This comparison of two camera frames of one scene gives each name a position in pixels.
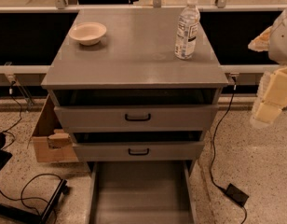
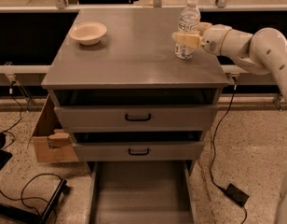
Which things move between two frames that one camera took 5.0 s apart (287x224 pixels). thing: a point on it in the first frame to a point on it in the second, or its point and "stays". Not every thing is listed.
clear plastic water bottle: [187, 30] stays
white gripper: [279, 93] to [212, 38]
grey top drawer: [135, 110] stays
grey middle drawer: [135, 147] stays
